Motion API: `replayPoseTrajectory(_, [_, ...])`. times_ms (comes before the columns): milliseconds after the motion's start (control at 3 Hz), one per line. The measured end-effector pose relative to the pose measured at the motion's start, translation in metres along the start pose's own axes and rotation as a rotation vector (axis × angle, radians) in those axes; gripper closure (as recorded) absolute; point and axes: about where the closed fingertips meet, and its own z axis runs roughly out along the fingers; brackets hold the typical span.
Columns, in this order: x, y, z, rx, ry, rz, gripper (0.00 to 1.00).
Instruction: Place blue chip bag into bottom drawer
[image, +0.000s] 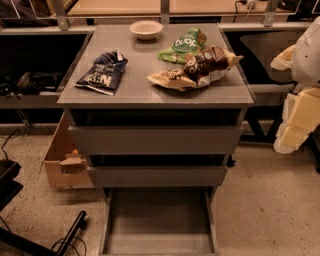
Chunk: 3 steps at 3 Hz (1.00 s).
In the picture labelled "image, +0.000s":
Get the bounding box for grey top drawer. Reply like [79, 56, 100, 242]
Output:
[69, 126, 242, 155]

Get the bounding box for brown and white chip bag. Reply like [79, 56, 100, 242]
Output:
[147, 46, 243, 91]

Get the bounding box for metal railing frame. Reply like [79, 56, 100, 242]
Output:
[0, 0, 319, 30]

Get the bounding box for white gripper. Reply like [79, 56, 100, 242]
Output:
[270, 45, 320, 154]

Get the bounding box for grey middle drawer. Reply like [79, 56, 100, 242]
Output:
[88, 166, 227, 187]

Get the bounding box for black headphones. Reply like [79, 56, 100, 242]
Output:
[0, 72, 63, 96]

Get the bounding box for black stand with cables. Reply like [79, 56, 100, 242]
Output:
[0, 160, 87, 256]

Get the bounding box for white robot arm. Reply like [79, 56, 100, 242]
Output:
[271, 17, 320, 154]

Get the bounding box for black chair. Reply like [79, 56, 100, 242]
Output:
[231, 30, 305, 143]

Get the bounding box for white ceramic bowl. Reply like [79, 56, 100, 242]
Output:
[129, 20, 163, 40]

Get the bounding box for green chip bag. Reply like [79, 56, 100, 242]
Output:
[158, 27, 207, 64]

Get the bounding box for blue chip bag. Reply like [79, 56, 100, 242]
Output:
[75, 50, 128, 96]

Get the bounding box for open grey bottom drawer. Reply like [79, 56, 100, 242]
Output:
[99, 187, 220, 256]

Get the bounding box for grey drawer cabinet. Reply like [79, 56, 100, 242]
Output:
[56, 23, 256, 188]

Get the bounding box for cardboard box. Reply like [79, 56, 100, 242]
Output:
[44, 115, 92, 189]

